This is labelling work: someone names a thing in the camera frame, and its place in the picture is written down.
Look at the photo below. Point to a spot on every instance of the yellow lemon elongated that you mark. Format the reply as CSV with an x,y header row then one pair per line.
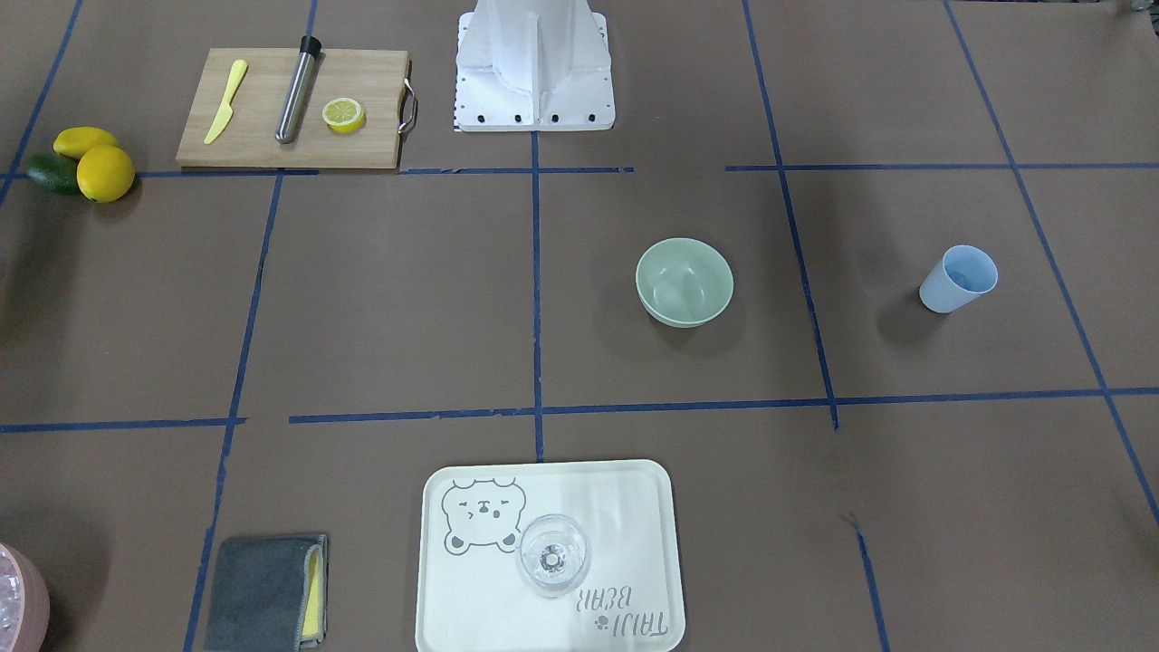
x,y
74,142

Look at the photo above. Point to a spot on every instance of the half lemon slice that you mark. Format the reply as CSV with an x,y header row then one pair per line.
x,y
343,115

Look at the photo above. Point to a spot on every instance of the pink bowl with ice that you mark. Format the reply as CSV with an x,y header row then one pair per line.
x,y
25,602

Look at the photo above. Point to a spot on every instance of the green lime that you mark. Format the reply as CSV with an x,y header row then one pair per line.
x,y
55,173

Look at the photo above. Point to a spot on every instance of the green bowl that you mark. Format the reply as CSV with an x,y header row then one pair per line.
x,y
683,282

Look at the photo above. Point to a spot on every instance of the yellow lemon round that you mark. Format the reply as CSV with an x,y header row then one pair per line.
x,y
105,173

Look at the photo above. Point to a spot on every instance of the wooden cutting board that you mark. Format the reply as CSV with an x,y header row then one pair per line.
x,y
375,78

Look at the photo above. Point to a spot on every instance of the yellow plastic knife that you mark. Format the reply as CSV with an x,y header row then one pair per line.
x,y
225,110

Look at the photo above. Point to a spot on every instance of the steel muddler black tip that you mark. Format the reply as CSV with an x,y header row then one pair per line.
x,y
296,99

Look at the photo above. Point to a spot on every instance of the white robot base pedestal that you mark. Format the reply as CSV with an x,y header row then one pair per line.
x,y
525,66

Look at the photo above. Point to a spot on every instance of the clear wine glass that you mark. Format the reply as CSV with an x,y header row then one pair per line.
x,y
554,555

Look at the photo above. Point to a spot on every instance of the grey yellow folded cloth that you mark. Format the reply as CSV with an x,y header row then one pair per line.
x,y
269,593

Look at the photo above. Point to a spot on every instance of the white bear tray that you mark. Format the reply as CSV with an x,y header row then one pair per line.
x,y
471,596

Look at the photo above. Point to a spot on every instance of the light blue cup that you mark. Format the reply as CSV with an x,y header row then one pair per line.
x,y
961,275

